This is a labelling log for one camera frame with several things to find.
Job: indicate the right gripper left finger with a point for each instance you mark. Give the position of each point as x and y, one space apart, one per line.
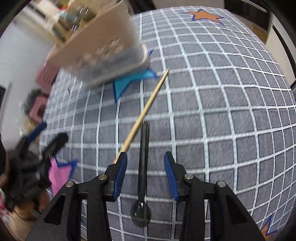
116 174

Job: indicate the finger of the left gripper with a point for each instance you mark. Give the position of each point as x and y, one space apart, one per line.
54 146
36 131

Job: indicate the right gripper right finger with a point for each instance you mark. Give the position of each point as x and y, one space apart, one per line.
175 173

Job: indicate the low pink plastic stool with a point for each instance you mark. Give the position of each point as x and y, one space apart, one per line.
37 111

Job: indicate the tall pink plastic stool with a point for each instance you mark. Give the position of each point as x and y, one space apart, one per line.
46 77

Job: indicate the grey checked tablecloth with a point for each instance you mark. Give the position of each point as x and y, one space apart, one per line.
226 112

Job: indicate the beige utensil holder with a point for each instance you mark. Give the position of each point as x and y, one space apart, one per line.
100 42

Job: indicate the cardboard box on floor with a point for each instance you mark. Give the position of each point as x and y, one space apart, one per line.
259 22

